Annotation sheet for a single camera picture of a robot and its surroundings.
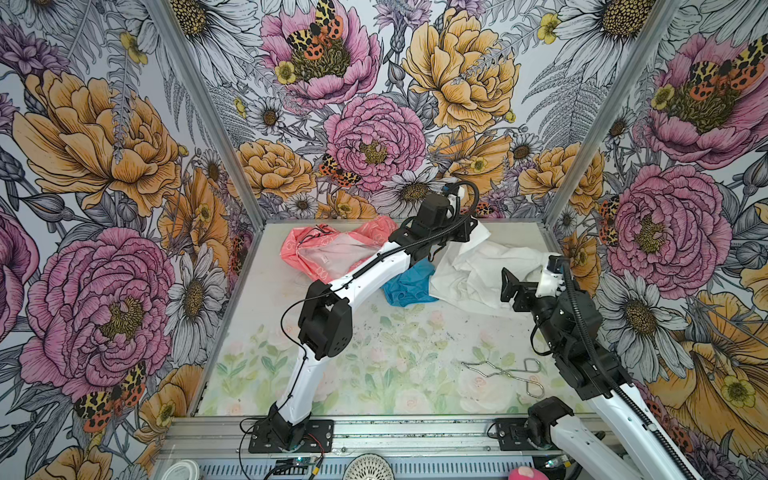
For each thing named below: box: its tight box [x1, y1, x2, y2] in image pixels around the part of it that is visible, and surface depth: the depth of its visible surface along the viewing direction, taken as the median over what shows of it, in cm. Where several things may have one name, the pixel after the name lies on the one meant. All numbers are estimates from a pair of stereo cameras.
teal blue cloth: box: [380, 258, 439, 307], surface depth 101 cm
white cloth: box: [429, 219, 561, 310], surface depth 99 cm
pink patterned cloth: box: [280, 216, 399, 284], surface depth 99 cm
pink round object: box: [509, 466, 550, 480], surface depth 66 cm
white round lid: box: [161, 459, 200, 480], surface depth 65 cm
